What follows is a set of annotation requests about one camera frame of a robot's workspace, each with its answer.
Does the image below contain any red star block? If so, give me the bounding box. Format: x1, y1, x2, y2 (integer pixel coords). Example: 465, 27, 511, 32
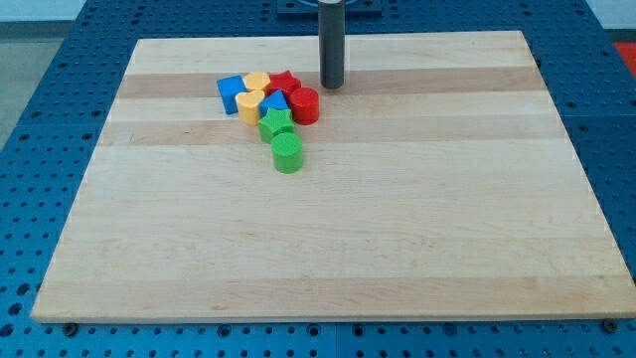
266, 71, 302, 98

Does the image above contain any yellow heart block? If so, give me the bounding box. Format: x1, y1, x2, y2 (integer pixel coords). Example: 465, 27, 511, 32
235, 89, 265, 126

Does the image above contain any green star block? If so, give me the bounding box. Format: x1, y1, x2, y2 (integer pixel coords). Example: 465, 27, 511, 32
257, 108, 294, 143

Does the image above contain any blue triangle block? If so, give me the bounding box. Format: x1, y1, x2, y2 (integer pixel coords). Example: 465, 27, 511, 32
259, 89, 289, 117

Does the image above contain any wooden board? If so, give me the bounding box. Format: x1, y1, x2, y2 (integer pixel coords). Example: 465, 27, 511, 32
32, 31, 635, 324

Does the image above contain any yellow hexagon block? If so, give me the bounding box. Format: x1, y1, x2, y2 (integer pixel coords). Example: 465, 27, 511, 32
242, 72, 270, 92

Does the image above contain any blue cube block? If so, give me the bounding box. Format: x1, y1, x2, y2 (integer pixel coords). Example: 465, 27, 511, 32
217, 75, 246, 114

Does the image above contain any green cylinder block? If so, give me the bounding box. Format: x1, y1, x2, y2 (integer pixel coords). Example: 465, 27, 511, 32
270, 132, 304, 174

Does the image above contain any red cylinder block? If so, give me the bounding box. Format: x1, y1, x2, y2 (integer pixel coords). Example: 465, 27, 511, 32
289, 88, 320, 125

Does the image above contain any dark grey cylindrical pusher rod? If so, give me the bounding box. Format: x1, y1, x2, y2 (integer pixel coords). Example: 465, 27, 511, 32
318, 0, 345, 90

